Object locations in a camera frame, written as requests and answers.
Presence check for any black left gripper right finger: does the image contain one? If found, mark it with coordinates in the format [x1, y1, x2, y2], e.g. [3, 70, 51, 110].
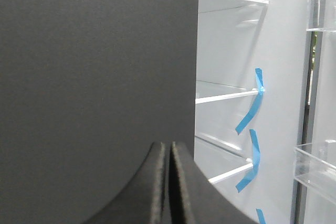
[169, 142, 255, 224]

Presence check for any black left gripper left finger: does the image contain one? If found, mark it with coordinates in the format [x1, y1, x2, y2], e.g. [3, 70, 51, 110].
[85, 142, 166, 223]

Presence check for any lower glass fridge shelf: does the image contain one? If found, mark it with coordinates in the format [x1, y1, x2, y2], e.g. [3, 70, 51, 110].
[194, 136, 253, 185]

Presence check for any glass fridge shelf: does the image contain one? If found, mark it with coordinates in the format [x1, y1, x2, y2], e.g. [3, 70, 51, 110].
[194, 136, 253, 185]
[198, 0, 269, 14]
[195, 80, 258, 104]

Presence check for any middle glass fridge shelf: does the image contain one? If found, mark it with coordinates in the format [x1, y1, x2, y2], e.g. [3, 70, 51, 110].
[195, 80, 258, 104]

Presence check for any lower clear door bin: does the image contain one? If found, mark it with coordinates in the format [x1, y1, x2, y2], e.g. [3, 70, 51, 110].
[294, 140, 335, 203]

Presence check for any clear door bin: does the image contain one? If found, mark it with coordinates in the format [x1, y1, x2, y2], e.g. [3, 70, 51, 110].
[306, 0, 335, 33]
[294, 140, 335, 203]

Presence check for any white fridge interior body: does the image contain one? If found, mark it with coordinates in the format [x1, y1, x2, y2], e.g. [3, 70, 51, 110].
[195, 0, 307, 223]

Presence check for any top glass fridge shelf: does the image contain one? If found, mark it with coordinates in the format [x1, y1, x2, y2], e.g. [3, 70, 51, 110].
[198, 0, 269, 14]

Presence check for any upper clear door bin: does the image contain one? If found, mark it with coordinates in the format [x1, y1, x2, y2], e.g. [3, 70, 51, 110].
[306, 0, 335, 33]

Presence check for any bottom blue tape strip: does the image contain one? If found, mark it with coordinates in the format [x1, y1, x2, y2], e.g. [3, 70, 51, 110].
[256, 209, 266, 224]

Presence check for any blue tape strip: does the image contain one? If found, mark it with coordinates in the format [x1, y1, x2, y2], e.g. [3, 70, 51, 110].
[236, 129, 260, 193]
[256, 209, 266, 224]
[235, 68, 265, 135]

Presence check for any middle blue tape strip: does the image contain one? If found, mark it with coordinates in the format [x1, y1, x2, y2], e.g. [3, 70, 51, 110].
[236, 129, 260, 193]

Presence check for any upper blue tape strip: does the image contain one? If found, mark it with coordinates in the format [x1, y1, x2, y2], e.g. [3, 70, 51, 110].
[235, 68, 265, 135]

